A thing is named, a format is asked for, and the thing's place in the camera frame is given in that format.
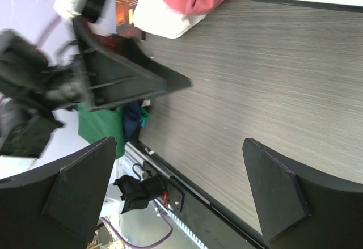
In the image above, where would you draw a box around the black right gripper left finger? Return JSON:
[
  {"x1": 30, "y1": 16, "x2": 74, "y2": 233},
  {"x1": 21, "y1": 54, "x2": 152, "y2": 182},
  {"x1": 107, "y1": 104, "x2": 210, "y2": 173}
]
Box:
[{"x1": 1, "y1": 137, "x2": 116, "y2": 248}]

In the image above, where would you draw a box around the teal t shirt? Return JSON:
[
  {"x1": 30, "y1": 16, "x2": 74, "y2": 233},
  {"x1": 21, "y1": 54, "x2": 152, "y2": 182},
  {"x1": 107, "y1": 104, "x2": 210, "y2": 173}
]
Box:
[{"x1": 139, "y1": 107, "x2": 150, "y2": 127}]

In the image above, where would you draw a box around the aluminium front frame rail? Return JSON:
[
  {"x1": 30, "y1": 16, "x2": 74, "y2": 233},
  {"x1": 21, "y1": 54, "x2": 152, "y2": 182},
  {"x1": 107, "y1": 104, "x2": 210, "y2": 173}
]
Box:
[{"x1": 125, "y1": 142, "x2": 268, "y2": 248}]

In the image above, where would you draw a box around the green t shirt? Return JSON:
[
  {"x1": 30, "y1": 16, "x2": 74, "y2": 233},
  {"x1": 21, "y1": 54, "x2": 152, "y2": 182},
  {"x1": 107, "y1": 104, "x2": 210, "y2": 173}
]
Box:
[{"x1": 77, "y1": 103, "x2": 125, "y2": 159}]

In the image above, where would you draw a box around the navy blue t shirt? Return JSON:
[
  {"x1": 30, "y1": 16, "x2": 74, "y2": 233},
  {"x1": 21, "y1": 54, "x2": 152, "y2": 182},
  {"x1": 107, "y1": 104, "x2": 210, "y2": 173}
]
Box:
[{"x1": 122, "y1": 101, "x2": 142, "y2": 143}]

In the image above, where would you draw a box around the white t shirt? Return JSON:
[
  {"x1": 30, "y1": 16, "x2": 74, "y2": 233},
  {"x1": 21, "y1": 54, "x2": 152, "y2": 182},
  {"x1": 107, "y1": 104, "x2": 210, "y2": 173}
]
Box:
[{"x1": 133, "y1": 0, "x2": 206, "y2": 39}]

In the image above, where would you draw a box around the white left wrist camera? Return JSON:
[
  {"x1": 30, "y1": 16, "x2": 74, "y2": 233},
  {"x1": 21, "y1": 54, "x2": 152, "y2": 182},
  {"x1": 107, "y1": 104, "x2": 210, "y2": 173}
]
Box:
[{"x1": 53, "y1": 0, "x2": 107, "y2": 23}]

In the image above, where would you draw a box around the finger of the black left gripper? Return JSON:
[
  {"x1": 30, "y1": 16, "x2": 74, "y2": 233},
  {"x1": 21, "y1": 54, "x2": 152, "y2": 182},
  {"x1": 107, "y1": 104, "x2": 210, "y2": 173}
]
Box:
[{"x1": 72, "y1": 16, "x2": 192, "y2": 111}]

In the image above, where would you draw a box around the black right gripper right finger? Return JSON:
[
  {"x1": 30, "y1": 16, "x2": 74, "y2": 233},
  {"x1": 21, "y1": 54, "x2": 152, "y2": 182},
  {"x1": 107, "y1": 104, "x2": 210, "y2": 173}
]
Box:
[{"x1": 242, "y1": 138, "x2": 362, "y2": 248}]

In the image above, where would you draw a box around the orange cover book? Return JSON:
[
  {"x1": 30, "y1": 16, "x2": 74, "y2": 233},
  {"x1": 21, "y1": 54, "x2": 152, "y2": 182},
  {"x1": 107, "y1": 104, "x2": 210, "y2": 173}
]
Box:
[{"x1": 115, "y1": 0, "x2": 145, "y2": 41}]

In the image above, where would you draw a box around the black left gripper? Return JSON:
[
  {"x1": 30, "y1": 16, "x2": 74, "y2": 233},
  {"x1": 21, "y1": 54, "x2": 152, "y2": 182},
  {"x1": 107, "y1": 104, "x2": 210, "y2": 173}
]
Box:
[{"x1": 1, "y1": 29, "x2": 94, "y2": 110}]

